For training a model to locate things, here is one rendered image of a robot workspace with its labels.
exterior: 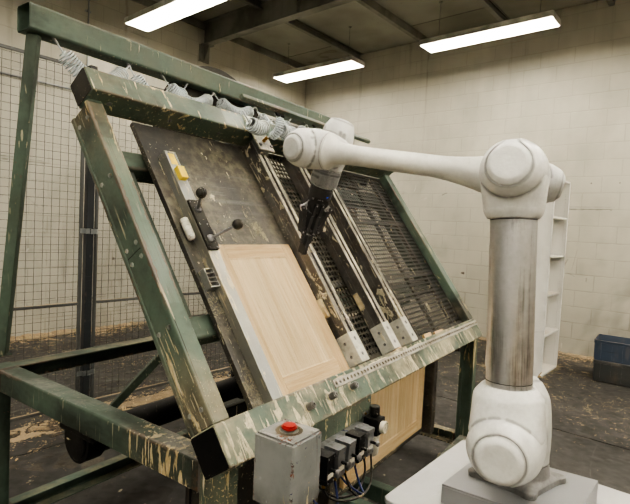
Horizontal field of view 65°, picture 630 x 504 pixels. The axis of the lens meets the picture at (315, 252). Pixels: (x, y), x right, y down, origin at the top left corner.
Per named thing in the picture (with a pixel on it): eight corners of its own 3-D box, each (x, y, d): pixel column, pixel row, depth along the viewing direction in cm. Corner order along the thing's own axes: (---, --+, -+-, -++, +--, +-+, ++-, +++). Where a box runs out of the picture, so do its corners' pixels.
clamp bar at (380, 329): (380, 356, 213) (424, 332, 202) (269, 140, 247) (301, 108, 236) (390, 352, 222) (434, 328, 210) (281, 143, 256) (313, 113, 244)
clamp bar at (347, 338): (346, 370, 190) (394, 343, 178) (228, 129, 224) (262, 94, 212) (359, 364, 198) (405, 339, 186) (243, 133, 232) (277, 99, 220)
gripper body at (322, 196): (326, 182, 161) (317, 209, 165) (305, 180, 156) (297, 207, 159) (339, 191, 156) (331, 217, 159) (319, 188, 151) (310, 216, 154)
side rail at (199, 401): (189, 438, 133) (213, 424, 127) (70, 121, 164) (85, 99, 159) (206, 431, 138) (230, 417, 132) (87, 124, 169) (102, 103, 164)
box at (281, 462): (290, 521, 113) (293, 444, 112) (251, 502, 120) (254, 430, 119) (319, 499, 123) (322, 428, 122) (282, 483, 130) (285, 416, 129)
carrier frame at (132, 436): (211, 764, 130) (223, 459, 126) (-17, 548, 208) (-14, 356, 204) (469, 461, 310) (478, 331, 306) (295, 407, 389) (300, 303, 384)
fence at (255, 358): (264, 405, 150) (273, 400, 148) (157, 156, 177) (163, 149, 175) (274, 400, 154) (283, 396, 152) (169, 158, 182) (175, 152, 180)
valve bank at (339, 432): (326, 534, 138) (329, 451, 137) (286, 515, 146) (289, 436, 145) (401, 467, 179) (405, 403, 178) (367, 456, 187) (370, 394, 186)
